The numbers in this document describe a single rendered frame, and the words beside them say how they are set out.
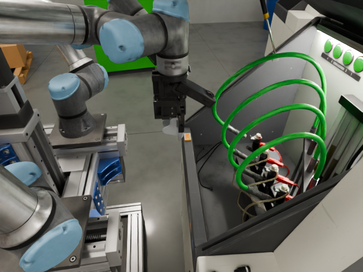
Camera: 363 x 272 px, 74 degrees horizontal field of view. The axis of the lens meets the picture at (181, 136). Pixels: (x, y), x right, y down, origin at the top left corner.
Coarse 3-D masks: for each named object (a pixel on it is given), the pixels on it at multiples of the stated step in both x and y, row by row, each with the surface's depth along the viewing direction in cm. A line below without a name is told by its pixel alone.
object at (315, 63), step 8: (272, 56) 69; (280, 56) 69; (288, 56) 69; (296, 56) 69; (304, 56) 70; (248, 64) 71; (256, 64) 70; (312, 64) 72; (240, 72) 72; (320, 72) 73; (224, 88) 74; (216, 96) 76; (320, 104) 81; (216, 112) 80; (312, 128) 87
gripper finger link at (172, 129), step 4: (172, 120) 64; (176, 120) 64; (172, 124) 65; (176, 124) 65; (164, 128) 66; (168, 128) 66; (172, 128) 66; (176, 128) 66; (164, 132) 67; (168, 132) 67; (172, 132) 67; (176, 132) 67; (180, 136) 68
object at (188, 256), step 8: (184, 176) 118; (184, 184) 120; (184, 192) 123; (184, 200) 126; (184, 208) 129; (184, 216) 133; (184, 224) 136; (184, 232) 140; (184, 240) 144; (184, 248) 148; (184, 256) 153; (192, 264) 85
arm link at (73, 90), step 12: (48, 84) 92; (60, 84) 90; (72, 84) 91; (84, 84) 97; (60, 96) 90; (72, 96) 92; (84, 96) 97; (60, 108) 94; (72, 108) 94; (84, 108) 99
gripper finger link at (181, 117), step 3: (180, 108) 61; (183, 108) 61; (180, 111) 61; (183, 111) 61; (180, 114) 61; (183, 114) 61; (180, 117) 61; (183, 117) 61; (180, 120) 62; (183, 120) 62; (180, 123) 62; (183, 123) 62; (180, 126) 63; (183, 126) 63; (180, 129) 65; (183, 129) 64; (180, 132) 66; (183, 132) 66
